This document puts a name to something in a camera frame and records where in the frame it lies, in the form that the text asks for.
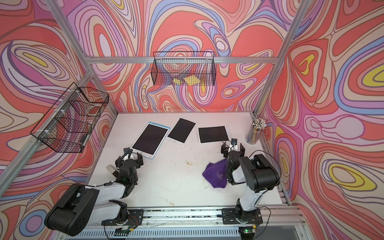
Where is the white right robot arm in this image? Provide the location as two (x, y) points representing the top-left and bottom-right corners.
(221, 139), (281, 213)

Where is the blue white drawing tablet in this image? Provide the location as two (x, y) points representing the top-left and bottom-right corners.
(132, 122), (171, 160)

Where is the cup of coloured pencils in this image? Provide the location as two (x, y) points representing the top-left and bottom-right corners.
(245, 118), (267, 145)

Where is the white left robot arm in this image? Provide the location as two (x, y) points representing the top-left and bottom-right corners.
(44, 148), (144, 237)

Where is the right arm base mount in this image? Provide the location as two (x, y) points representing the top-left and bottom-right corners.
(217, 206), (263, 226)

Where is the yellow cloth in basket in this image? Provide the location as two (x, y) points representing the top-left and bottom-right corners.
(172, 75), (201, 86)

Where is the purple microfiber cloth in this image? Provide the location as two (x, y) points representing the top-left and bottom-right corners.
(202, 159), (228, 189)

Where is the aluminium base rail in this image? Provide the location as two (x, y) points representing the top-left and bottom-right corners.
(56, 206), (313, 240)

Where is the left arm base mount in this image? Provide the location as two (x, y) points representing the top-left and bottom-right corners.
(102, 200), (144, 227)

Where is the black wire basket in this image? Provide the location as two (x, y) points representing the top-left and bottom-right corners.
(30, 83), (109, 153)
(151, 51), (217, 86)

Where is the black wire basket left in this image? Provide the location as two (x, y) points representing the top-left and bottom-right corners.
(30, 83), (109, 153)

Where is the black wire basket back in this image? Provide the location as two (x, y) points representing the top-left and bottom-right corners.
(151, 51), (217, 86)

